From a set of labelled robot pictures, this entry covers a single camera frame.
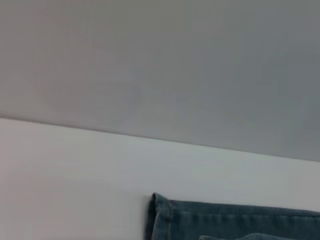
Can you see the blue denim shorts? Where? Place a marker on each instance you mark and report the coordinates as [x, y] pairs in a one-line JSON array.
[[225, 222]]

